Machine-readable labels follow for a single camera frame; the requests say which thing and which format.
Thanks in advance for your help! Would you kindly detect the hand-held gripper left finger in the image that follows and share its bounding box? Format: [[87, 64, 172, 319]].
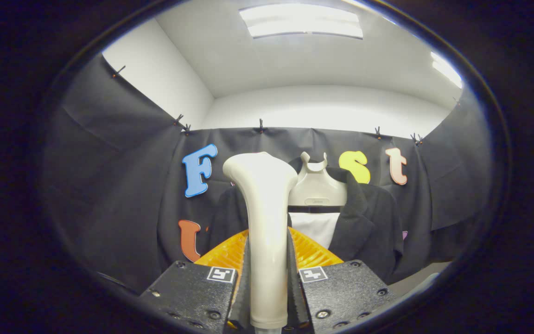
[[136, 228, 252, 334]]

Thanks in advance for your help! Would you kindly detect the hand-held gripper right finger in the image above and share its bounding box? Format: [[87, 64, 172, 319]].
[[287, 227, 400, 334]]

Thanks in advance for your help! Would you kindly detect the white garment steamer head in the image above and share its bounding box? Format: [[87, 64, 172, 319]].
[[222, 152, 299, 330]]

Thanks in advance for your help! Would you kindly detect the white shirt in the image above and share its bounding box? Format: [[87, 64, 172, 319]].
[[290, 212, 342, 250]]

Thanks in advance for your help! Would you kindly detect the black suit jacket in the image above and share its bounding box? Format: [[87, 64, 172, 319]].
[[208, 157, 405, 284]]

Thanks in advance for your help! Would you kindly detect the white plastic clothes hanger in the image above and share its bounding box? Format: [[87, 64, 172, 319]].
[[288, 152, 349, 214]]

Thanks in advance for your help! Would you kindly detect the row of black cloth clips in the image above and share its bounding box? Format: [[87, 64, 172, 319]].
[[112, 65, 462, 145]]

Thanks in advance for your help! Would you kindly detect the black backdrop cloth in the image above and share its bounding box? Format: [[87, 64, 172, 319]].
[[44, 53, 495, 297]]

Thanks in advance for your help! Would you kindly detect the small ceiling light panel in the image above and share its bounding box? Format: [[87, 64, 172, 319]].
[[430, 51, 463, 90]]

